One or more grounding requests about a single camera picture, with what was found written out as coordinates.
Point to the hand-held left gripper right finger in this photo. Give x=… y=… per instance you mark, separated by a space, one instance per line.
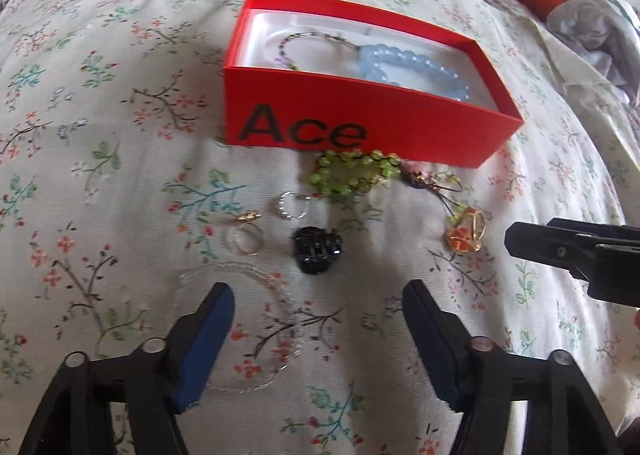
x=430 y=345

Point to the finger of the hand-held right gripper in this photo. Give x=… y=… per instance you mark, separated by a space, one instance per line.
x=535 y=242
x=600 y=231

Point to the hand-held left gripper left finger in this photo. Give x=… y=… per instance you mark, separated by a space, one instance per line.
x=210 y=345

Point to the black hair claw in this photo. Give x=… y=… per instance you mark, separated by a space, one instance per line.
x=317 y=247

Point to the red cardboard box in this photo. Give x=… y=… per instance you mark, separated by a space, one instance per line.
x=400 y=120

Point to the grey crumpled cloth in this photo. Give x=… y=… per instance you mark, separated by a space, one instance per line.
x=595 y=30

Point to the floral bed sheet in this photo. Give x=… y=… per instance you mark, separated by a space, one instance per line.
x=125 y=135

